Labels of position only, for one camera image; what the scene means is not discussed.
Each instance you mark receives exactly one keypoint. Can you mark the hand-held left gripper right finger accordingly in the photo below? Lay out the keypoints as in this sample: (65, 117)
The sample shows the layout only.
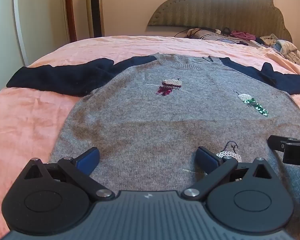
(205, 158)

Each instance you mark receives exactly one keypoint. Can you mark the olive padded headboard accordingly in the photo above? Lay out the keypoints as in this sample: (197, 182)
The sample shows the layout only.
(215, 10)

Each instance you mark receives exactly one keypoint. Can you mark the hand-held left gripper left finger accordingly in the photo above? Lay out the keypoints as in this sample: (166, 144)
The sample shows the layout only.
(90, 158)

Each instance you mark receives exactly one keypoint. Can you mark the brown wooden door frame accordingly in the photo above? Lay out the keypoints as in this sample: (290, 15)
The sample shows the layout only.
(70, 17)

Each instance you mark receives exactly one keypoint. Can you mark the pink bed sheet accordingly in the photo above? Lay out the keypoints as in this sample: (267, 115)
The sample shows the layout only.
(27, 120)

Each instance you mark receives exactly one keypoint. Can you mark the magenta garment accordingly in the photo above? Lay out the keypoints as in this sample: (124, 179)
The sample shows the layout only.
(241, 34)

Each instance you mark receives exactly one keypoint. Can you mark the grey sweater with navy sleeves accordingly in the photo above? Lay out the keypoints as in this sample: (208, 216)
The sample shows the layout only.
(152, 117)

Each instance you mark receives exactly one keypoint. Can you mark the gold tower air conditioner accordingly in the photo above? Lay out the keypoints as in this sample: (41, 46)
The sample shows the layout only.
(95, 10)

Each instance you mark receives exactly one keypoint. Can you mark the pile of light printed clothes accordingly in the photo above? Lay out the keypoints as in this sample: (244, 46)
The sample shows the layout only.
(287, 48)

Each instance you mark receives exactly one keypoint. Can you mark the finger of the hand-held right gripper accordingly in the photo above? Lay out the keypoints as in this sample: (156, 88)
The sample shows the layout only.
(277, 143)

